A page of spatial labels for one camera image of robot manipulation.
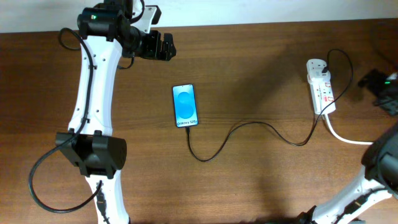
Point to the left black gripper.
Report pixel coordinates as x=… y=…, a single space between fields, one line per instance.
x=153 y=51

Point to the blue screen Galaxy smartphone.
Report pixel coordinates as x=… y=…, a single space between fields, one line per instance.
x=185 y=106

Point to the white power strip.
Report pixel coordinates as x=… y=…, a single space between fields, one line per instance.
x=322 y=94

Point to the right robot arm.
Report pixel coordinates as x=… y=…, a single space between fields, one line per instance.
x=377 y=179

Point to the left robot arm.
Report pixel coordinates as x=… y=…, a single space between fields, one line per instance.
x=107 y=32

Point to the white USB wall charger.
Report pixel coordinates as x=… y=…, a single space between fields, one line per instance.
x=315 y=71

